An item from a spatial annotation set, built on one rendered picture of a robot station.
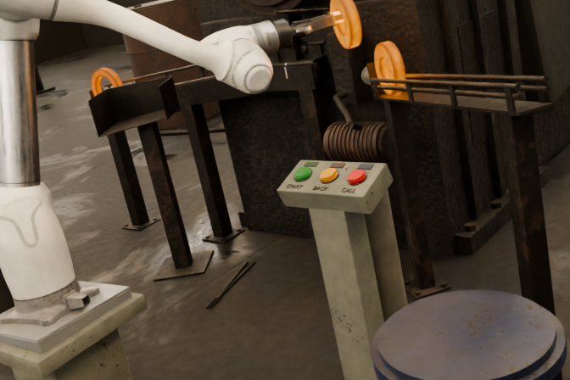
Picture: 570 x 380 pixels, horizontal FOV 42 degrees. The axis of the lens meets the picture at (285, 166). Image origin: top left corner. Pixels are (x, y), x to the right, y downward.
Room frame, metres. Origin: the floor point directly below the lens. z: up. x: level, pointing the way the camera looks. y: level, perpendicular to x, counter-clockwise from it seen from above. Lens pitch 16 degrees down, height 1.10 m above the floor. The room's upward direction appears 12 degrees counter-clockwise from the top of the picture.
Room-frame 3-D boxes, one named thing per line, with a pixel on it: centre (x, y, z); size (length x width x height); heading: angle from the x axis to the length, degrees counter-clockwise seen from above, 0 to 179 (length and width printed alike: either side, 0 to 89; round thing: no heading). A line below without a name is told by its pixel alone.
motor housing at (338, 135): (2.24, -0.25, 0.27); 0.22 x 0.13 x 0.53; 47
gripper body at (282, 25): (2.05, -0.09, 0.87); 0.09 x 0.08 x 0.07; 102
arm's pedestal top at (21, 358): (1.70, 0.64, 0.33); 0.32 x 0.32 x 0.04; 49
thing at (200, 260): (2.70, 0.48, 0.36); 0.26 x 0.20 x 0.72; 82
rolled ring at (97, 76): (3.31, 0.69, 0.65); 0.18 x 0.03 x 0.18; 50
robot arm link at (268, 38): (2.03, -0.02, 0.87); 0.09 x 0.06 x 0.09; 12
